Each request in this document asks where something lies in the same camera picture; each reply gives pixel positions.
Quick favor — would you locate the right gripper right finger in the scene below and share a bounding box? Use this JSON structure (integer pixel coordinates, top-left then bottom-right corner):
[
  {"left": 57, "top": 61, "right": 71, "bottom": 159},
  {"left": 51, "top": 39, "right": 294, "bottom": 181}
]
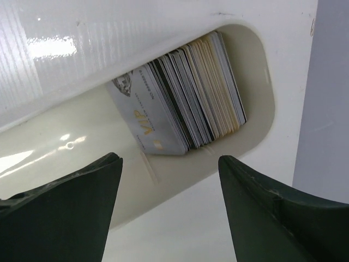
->
[{"left": 218, "top": 156, "right": 348, "bottom": 261}]

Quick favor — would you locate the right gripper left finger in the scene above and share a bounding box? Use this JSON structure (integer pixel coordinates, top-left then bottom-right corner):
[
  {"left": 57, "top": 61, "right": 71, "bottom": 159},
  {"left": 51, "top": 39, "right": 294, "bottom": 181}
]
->
[{"left": 1, "top": 153, "right": 123, "bottom": 261}]

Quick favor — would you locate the stack of credit cards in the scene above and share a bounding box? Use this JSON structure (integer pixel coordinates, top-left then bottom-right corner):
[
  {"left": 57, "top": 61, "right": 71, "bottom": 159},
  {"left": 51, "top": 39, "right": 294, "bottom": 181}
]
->
[{"left": 106, "top": 31, "right": 247, "bottom": 155}]

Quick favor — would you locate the white plastic tray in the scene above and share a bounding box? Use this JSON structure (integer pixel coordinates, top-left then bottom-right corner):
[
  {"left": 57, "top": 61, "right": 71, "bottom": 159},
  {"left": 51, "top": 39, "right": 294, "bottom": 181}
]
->
[{"left": 1, "top": 25, "right": 275, "bottom": 228}]

